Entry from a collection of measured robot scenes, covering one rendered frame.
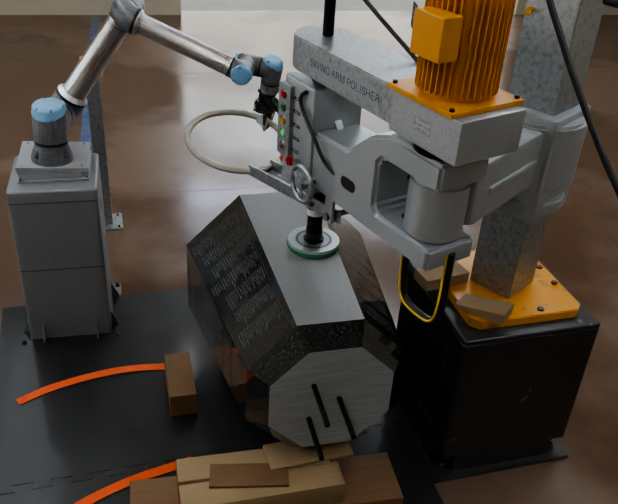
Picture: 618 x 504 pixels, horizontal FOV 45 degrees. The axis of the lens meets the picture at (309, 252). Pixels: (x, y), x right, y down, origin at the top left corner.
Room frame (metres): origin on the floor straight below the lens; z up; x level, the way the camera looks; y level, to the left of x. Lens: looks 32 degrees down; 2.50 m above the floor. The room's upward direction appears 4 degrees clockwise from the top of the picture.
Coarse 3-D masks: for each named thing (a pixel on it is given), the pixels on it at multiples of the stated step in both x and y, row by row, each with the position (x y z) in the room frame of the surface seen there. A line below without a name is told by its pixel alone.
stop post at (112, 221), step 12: (96, 84) 4.12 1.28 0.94; (96, 96) 4.12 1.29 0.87; (96, 108) 4.12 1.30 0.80; (96, 120) 4.12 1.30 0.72; (96, 132) 4.12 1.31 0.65; (96, 144) 4.11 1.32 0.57; (108, 180) 4.13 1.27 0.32; (108, 192) 4.13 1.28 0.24; (108, 204) 4.12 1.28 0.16; (108, 216) 4.12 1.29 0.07; (120, 216) 4.23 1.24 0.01; (108, 228) 4.07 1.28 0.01; (120, 228) 4.09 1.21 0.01
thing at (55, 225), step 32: (96, 160) 3.33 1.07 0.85; (32, 192) 2.97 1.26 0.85; (64, 192) 3.00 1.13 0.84; (96, 192) 3.04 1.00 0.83; (32, 224) 2.96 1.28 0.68; (64, 224) 3.00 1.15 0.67; (96, 224) 3.03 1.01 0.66; (32, 256) 2.96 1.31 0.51; (64, 256) 2.99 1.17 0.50; (96, 256) 3.03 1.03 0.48; (32, 288) 2.95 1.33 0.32; (64, 288) 2.99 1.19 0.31; (96, 288) 3.03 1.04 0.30; (32, 320) 2.95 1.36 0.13; (64, 320) 2.98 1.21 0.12; (96, 320) 3.02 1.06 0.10
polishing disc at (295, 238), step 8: (296, 232) 2.69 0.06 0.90; (304, 232) 2.69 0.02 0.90; (328, 232) 2.71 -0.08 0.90; (288, 240) 2.62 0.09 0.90; (296, 240) 2.62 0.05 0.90; (328, 240) 2.64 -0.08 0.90; (336, 240) 2.65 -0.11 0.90; (296, 248) 2.56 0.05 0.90; (304, 248) 2.57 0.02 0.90; (312, 248) 2.57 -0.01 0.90; (320, 248) 2.57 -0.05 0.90; (328, 248) 2.58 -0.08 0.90; (336, 248) 2.60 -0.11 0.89
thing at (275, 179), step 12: (252, 168) 2.95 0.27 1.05; (276, 168) 3.00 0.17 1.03; (264, 180) 2.87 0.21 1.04; (276, 180) 2.78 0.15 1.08; (288, 180) 2.88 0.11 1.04; (288, 192) 2.71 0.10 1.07; (312, 204) 2.56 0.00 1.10; (324, 204) 2.50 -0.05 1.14; (324, 216) 2.43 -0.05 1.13; (336, 216) 2.43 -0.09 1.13
